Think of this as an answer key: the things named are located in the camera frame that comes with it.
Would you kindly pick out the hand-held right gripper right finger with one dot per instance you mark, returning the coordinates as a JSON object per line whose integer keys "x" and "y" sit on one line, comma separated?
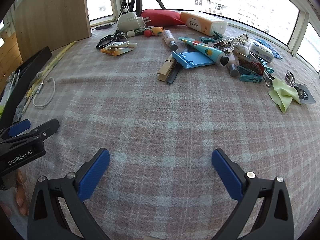
{"x": 227, "y": 175}

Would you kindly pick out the red pouch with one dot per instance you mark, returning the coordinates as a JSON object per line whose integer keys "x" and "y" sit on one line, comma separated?
{"x": 162, "y": 17}

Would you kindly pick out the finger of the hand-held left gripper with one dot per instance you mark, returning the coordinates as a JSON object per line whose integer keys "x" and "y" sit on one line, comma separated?
{"x": 47, "y": 127}
{"x": 20, "y": 127}

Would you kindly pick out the teal toothpaste tube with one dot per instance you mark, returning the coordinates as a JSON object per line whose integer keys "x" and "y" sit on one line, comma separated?
{"x": 205, "y": 50}

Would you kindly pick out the white plastic bag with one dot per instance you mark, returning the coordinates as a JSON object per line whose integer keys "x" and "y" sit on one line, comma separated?
{"x": 243, "y": 48}

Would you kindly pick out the black inline switch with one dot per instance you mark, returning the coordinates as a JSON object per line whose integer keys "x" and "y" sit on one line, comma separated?
{"x": 103, "y": 26}

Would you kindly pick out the blue wet wipe packet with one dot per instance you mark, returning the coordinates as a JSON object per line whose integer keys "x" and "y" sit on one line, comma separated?
{"x": 274, "y": 51}

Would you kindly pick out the wooden clothespin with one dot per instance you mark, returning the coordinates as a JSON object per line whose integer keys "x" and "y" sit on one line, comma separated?
{"x": 165, "y": 70}

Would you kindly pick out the white window frame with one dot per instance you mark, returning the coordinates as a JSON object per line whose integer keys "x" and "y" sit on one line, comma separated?
{"x": 301, "y": 23}

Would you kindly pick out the dark green lip balm tube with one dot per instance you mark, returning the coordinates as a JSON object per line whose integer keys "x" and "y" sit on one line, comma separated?
{"x": 138, "y": 31}

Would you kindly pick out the pine plank board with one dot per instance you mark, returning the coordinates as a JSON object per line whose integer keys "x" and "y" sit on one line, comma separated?
{"x": 8, "y": 57}

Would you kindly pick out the clear plastic chopsticks packet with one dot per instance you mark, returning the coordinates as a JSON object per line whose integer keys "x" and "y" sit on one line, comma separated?
{"x": 32, "y": 92}

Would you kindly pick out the yellow paper chopsticks packet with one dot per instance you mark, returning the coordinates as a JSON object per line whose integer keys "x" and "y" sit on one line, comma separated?
{"x": 61, "y": 55}

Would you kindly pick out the green cleaning cloth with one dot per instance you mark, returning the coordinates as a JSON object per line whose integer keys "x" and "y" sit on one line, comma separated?
{"x": 281, "y": 97}

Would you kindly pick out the black storage tray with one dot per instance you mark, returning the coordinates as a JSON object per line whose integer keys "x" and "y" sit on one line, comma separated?
{"x": 37, "y": 60}

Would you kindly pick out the light wooden cabinet panel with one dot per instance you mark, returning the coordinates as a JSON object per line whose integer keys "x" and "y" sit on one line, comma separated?
{"x": 50, "y": 12}

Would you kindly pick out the clear round plastic disc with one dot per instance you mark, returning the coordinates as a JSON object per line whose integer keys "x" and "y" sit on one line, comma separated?
{"x": 192, "y": 35}

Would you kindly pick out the dark nail file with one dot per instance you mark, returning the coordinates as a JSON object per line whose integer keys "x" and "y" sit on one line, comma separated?
{"x": 173, "y": 77}

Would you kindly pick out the person's left hand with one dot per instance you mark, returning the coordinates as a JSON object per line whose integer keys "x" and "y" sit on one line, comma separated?
{"x": 22, "y": 192}

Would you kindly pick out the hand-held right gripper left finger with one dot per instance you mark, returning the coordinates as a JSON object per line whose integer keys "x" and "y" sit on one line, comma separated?
{"x": 93, "y": 175}

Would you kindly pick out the white thermometer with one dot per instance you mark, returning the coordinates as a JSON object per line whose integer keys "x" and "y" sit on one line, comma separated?
{"x": 125, "y": 45}

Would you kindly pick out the grey paper tag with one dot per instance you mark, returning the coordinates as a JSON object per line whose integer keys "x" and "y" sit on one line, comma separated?
{"x": 307, "y": 96}

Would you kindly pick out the orange snack sachet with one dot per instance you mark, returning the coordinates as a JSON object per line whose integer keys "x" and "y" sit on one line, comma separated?
{"x": 116, "y": 51}

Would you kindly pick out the dotted pocket tissue pack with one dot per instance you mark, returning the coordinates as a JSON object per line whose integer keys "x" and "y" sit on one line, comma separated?
{"x": 261, "y": 51}

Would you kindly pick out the blue plastic phone stand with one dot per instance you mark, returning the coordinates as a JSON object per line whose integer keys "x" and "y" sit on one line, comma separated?
{"x": 195, "y": 60}

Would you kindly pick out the plaid cloth covered desktop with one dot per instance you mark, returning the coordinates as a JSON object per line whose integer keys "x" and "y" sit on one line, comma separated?
{"x": 150, "y": 120}

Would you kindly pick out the small white bottle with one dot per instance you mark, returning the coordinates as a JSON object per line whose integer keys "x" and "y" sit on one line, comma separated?
{"x": 168, "y": 38}
{"x": 232, "y": 67}

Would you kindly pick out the orange white tissue pack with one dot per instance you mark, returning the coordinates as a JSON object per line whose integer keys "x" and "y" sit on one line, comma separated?
{"x": 200, "y": 21}

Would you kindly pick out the white plug adapter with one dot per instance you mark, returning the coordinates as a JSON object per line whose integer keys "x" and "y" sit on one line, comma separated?
{"x": 128, "y": 21}

